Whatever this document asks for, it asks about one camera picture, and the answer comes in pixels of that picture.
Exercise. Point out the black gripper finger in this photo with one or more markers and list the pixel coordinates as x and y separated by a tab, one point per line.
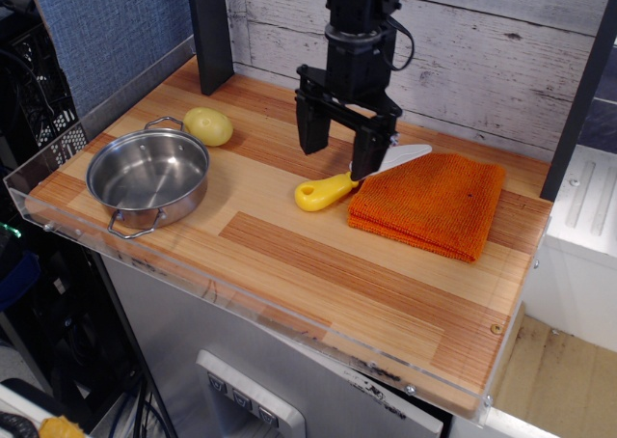
313	124
372	140

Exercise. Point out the yellow handled white toy knife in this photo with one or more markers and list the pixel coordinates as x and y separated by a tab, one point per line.
315	195

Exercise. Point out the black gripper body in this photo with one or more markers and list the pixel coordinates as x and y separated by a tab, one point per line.
352	86

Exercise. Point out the dark left frame post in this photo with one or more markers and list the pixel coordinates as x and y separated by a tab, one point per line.
212	42

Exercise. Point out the yellow toy potato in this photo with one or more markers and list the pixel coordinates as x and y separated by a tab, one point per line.
212	127

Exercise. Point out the dark right frame post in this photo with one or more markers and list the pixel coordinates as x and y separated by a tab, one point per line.
586	90

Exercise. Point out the stainless steel pot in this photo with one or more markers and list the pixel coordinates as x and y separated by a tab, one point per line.
150	178

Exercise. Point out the silver toy fridge cabinet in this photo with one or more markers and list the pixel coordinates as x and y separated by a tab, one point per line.
222	368

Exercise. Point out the clear acrylic table guard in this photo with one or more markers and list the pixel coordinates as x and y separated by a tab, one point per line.
345	326

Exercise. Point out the folded orange cloth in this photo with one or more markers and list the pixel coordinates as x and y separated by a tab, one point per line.
443	203

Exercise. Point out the white aluminium side unit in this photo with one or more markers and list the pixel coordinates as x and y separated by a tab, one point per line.
572	282

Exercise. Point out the dark frame post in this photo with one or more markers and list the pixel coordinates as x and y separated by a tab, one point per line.
586	90
212	42

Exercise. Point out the yellow object bottom left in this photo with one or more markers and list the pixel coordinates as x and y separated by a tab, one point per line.
60	427

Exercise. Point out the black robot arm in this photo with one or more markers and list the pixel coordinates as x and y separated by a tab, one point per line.
353	18

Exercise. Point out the black plastic crate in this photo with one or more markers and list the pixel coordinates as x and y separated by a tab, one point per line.
43	94

